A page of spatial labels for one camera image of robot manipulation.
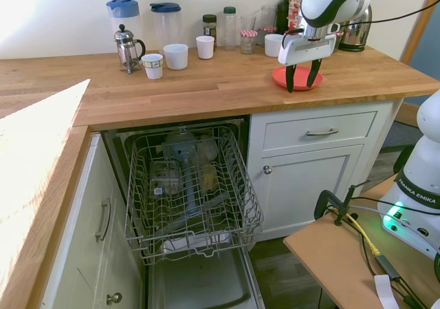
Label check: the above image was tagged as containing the yellow cable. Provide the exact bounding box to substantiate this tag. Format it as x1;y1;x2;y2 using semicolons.
344;212;381;257

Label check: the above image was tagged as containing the dishwasher body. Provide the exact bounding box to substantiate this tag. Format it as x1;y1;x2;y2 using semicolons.
100;115;251;267

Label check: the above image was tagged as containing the red and white carton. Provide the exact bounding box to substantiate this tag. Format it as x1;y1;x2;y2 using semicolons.
287;0;304;32

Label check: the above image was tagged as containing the tall white cup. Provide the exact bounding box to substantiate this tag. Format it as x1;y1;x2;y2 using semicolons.
195;35;216;61

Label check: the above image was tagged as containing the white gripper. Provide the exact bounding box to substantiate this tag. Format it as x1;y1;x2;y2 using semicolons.
277;32;336;94

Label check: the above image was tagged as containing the grey plastic spray tube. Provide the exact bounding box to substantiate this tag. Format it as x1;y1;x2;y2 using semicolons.
173;142;203;217

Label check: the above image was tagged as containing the clear pitcher dark blue lid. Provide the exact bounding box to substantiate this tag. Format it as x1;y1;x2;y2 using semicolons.
148;1;182;54

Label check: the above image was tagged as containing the black tall container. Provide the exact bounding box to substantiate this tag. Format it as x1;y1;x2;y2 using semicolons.
276;0;292;35

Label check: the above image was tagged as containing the wide white cup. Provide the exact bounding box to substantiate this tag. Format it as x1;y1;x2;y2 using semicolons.
162;43;190;71

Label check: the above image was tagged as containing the short metal bar handle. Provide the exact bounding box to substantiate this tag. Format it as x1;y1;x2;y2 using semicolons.
305;127;340;137

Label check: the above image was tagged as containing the dishwasher door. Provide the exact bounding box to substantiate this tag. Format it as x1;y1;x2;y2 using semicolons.
146;243;266;309

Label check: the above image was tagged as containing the glass French press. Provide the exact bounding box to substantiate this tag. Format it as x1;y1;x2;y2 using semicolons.
113;23;147;75

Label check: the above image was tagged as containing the wooden door frame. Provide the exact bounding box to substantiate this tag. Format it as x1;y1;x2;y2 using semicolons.
399;0;440;66

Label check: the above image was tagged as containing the thin black overhead cable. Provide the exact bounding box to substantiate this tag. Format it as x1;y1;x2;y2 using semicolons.
338;0;440;27

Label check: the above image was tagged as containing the white corner cabinet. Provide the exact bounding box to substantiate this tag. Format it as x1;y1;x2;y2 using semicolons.
40;131;146;309

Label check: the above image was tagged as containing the wooden robot mounting board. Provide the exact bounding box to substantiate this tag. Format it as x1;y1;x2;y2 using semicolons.
283;176;440;309

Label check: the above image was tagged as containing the red round plate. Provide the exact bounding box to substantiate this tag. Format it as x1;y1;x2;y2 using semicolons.
272;65;325;93

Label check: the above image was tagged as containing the large clear glass jar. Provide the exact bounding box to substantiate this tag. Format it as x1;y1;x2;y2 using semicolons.
254;5;278;31

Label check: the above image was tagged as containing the black cable adapter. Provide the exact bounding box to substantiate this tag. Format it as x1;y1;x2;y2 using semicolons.
375;253;402;281

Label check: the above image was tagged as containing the coffee jar dark lid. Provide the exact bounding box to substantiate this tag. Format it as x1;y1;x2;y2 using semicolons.
201;14;218;47

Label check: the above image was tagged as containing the jar with red checked lid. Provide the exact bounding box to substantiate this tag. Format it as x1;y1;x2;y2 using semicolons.
257;27;278;45
239;29;259;55

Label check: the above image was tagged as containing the clear drinking glass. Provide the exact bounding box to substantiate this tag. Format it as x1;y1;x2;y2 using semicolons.
240;15;257;32

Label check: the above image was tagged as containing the black metal clamp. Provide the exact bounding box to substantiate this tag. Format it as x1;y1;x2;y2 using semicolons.
313;180;371;228

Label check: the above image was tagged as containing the white ceramic pot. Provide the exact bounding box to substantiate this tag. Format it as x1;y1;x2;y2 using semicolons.
263;33;286;58

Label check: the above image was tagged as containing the clear bottle green lid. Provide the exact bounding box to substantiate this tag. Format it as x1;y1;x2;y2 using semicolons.
222;6;239;51

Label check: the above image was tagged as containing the grey wire dishwasher rack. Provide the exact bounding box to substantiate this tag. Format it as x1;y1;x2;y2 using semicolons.
123;125;265;266

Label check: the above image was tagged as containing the clear pitcher light blue lid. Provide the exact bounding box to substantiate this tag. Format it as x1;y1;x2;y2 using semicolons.
105;0;142;61

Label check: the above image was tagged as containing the printed paper cup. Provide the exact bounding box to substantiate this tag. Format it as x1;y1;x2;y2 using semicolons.
140;53;164;81

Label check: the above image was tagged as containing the stainless steel kettle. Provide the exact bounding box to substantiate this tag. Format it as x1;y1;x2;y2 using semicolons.
338;3;373;53

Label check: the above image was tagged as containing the long metal bar handle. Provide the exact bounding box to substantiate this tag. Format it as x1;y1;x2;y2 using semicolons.
94;198;112;243

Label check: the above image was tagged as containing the clear glass container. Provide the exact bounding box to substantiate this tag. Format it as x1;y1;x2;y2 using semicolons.
149;160;182;197

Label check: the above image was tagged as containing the white cabinet with drawer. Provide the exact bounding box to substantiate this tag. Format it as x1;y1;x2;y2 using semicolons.
247;100;397;242

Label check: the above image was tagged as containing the white paper tag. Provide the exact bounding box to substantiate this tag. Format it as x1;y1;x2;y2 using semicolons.
373;274;400;309

